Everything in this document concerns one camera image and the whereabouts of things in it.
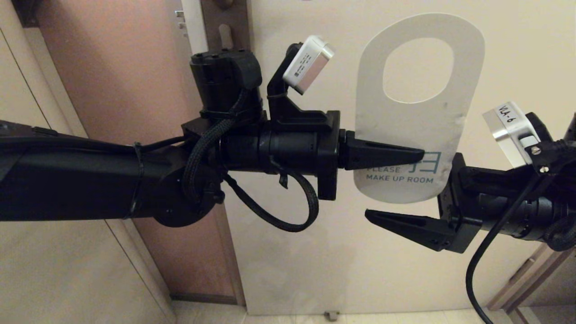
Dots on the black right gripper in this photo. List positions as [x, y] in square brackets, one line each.
[463, 211]

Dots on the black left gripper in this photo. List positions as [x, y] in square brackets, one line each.
[328, 153]

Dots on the white and blue door hanger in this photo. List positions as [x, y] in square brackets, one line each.
[405, 126]

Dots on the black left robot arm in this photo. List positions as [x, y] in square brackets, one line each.
[67, 180]

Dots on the white room door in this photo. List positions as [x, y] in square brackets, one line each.
[382, 270]

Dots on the small grey floor doorstop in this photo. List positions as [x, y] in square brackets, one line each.
[331, 315]

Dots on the beige door jamb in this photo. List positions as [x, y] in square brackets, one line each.
[58, 112]

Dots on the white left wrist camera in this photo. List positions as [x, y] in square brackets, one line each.
[308, 63]

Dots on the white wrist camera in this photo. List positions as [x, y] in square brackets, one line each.
[508, 130]
[308, 63]

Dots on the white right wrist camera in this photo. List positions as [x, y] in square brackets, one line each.
[508, 130]

